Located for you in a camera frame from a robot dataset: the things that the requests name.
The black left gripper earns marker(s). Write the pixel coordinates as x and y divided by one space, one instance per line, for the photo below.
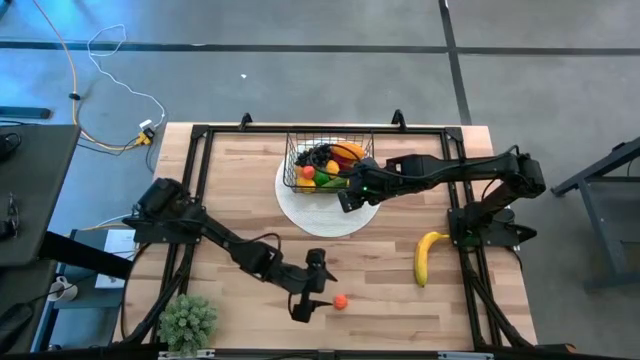
305 282

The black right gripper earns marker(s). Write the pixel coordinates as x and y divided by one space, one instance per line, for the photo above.
374 180

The green cucumber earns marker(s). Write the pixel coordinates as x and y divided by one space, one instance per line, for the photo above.
335 183

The small yellow-orange fruit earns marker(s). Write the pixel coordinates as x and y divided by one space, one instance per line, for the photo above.
332 167

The bright red chili pepper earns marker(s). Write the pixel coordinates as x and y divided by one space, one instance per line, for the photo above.
343 161

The green lime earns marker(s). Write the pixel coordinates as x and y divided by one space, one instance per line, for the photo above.
320 178

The small orange tangerine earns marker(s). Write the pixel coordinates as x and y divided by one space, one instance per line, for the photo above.
308 171
340 302

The black grape bunch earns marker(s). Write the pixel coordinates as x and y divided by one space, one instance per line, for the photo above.
311 156

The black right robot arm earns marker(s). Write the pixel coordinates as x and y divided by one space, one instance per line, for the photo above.
465 167

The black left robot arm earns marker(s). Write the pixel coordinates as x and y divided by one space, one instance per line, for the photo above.
200 225

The white round plate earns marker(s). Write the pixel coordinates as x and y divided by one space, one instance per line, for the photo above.
320 220

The yellow banana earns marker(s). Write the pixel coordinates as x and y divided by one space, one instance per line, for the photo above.
422 257

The artificial green plant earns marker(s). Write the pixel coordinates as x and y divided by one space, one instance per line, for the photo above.
187 324

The white paper sheet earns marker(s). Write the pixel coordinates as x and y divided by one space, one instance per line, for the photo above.
120 247

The black diagonal beam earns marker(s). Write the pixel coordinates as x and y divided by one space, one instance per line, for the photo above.
85 255

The dark metal bench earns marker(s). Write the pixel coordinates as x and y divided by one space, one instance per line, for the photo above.
600 210

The white mug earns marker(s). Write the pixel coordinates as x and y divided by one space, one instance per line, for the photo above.
62 290

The dark side table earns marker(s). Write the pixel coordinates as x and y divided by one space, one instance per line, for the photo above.
40 175

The black flat bar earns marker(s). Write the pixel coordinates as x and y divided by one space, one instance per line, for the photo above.
25 112

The black frame clamp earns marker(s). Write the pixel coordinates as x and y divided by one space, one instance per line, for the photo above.
245 120
398 118

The silver frame bracket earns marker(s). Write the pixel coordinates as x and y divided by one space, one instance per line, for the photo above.
465 356
187 354

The black aluminium table frame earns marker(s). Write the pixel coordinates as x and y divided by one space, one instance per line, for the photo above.
202 150

